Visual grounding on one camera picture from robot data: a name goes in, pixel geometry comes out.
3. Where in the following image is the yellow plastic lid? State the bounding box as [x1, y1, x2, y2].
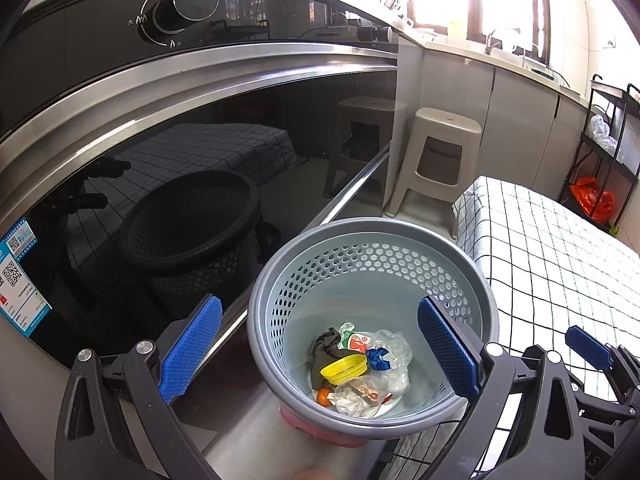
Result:
[320, 353, 371, 380]

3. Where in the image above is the beige kitchen cabinet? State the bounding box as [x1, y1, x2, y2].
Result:
[390, 35, 592, 222]

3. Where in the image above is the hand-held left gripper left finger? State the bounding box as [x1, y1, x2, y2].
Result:
[52, 294, 223, 480]

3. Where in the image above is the black built-in stove unit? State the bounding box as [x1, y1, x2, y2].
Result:
[0, 0, 401, 480]

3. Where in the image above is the white black-checked tablecloth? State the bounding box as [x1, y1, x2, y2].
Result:
[390, 176, 640, 480]

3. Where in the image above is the grey perforated plastic basket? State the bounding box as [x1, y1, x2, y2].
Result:
[247, 217, 501, 442]

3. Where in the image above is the black metal shelf rack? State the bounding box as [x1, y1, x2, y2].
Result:
[556, 74, 640, 227]

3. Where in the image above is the clear plastic bag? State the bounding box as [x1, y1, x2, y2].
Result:
[370, 329, 414, 397]

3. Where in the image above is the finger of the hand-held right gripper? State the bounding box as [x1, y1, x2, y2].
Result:
[565, 325, 640, 407]

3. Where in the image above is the green and red carton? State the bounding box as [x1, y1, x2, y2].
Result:
[340, 322, 374, 356]

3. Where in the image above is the red plastic bag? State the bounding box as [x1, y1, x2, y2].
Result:
[570, 176, 615, 221]

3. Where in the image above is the beige plastic stool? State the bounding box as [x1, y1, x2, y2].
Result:
[384, 107, 484, 239]

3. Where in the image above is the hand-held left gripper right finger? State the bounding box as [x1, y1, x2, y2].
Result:
[417, 296, 593, 480]

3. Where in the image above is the black stove knob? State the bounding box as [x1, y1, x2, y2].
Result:
[357, 25, 394, 44]
[150, 0, 221, 37]

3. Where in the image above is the white tissue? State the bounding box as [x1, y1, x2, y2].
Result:
[332, 384, 366, 417]

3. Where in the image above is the clear bag on rack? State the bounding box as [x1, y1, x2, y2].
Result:
[587, 114, 624, 154]

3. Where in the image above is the dark grey cloth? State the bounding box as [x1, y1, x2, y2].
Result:
[309, 327, 352, 388]

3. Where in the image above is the blue label sticker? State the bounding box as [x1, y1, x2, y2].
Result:
[0, 217, 53, 339]

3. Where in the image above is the chrome kitchen faucet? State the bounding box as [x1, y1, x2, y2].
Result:
[484, 27, 522, 57]

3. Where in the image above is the blue plastic scrap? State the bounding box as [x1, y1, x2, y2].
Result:
[365, 347, 397, 372]

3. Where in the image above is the printed snack wrapper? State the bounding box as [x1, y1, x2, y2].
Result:
[350, 377, 396, 407]

